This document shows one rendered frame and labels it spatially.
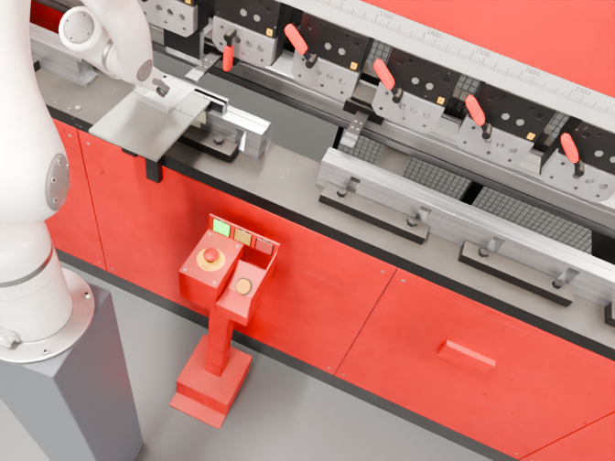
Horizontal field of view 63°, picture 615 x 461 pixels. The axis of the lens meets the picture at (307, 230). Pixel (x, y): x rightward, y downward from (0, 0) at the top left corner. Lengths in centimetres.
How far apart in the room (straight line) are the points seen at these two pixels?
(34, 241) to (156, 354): 131
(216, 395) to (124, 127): 98
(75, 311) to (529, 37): 96
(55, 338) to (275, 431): 115
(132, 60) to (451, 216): 83
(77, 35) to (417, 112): 69
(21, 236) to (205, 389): 119
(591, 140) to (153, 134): 97
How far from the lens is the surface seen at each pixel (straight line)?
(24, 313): 89
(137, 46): 101
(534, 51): 107
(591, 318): 149
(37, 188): 65
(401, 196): 133
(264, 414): 197
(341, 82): 117
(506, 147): 117
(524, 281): 140
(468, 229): 136
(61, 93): 162
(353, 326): 163
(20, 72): 68
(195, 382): 187
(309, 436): 197
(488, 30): 106
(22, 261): 79
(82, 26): 106
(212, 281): 127
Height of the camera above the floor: 186
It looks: 50 degrees down
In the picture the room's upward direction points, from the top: 17 degrees clockwise
